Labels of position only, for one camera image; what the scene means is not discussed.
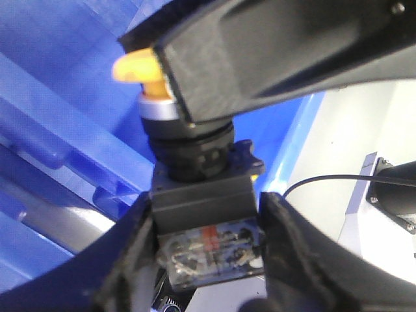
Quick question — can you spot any blue plastic crate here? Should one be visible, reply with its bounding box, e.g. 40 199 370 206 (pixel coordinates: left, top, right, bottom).
1 1 163 292
233 92 325 195

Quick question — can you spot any black cable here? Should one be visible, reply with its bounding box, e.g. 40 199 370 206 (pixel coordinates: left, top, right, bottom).
283 174 416 198

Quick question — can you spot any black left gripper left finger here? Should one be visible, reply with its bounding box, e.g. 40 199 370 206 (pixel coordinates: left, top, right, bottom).
1 192 156 311

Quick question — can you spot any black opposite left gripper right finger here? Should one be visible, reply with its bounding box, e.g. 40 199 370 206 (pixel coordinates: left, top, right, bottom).
119 1 415 124

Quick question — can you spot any left blue plastic crate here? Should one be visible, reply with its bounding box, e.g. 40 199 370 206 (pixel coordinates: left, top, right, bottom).
1 1 163 292

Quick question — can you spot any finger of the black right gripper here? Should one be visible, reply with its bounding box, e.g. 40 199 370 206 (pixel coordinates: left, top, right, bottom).
259 192 415 311

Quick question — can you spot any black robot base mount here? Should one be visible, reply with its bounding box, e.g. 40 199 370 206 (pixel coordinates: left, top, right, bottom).
366 157 415 235

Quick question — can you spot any yellow mushroom push button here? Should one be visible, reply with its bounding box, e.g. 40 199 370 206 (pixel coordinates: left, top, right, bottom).
112 48 265 291

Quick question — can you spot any right blue plastic crate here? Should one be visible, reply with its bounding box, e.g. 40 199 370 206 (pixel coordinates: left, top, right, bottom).
233 92 325 195

